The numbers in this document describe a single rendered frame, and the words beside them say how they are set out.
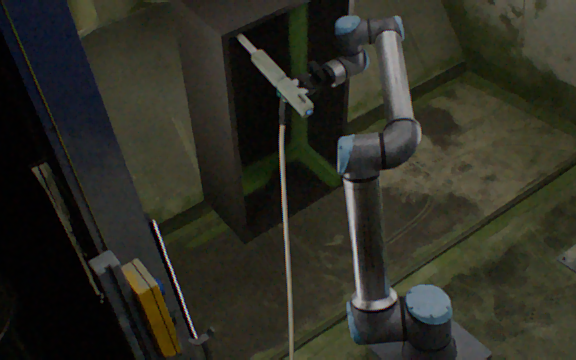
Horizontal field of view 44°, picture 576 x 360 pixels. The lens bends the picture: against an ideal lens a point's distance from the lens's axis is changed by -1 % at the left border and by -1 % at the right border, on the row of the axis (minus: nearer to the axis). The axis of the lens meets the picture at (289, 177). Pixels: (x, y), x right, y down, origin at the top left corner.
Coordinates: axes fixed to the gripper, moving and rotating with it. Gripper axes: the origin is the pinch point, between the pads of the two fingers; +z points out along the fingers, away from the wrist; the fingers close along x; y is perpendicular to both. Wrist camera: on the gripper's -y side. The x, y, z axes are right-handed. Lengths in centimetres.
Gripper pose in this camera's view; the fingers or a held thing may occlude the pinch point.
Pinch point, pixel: (284, 95)
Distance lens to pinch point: 249.7
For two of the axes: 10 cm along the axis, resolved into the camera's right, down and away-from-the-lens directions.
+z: -7.9, 4.6, -4.1
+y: -1.1, 5.5, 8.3
